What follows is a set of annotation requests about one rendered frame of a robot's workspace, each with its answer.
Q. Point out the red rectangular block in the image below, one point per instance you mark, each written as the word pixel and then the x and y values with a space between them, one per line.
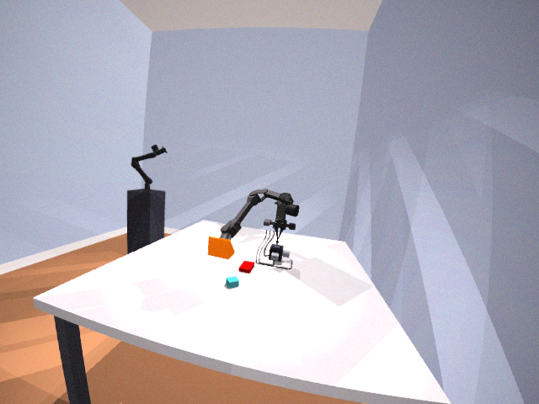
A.
pixel 246 266

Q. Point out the small cyan block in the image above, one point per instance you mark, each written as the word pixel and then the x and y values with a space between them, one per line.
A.
pixel 232 282

